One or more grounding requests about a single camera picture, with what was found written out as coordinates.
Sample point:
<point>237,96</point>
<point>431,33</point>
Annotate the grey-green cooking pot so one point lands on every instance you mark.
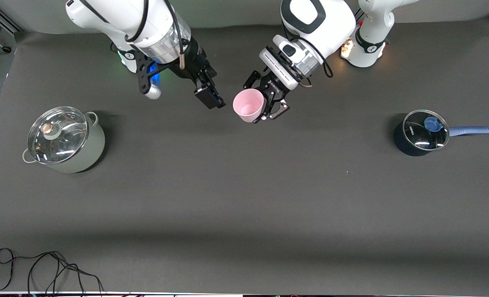
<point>91,152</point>

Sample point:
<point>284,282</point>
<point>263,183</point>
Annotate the dark grey table mat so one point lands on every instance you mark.
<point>244,185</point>

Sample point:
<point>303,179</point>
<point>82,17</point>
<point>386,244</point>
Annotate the glass pot lid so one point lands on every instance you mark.
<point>62,144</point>

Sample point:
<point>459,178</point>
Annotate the pink cup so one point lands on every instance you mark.
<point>246,105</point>

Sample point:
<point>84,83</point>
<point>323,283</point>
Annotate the dark blue saucepan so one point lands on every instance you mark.
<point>405,144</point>

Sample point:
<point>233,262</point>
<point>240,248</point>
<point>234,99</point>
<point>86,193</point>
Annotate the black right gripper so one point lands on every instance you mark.
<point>193,62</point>

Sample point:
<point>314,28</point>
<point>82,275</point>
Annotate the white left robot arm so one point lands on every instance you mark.
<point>335,29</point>

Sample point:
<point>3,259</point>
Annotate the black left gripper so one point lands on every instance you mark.
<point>272,89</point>

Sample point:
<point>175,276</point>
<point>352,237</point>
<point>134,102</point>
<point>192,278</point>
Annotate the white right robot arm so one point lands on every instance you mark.
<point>116,16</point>

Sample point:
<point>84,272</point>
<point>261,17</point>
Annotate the glass saucepan lid blue knob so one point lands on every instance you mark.
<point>421,136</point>

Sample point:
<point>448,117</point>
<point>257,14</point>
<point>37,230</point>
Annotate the black frame rail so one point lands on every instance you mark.
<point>5,18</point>

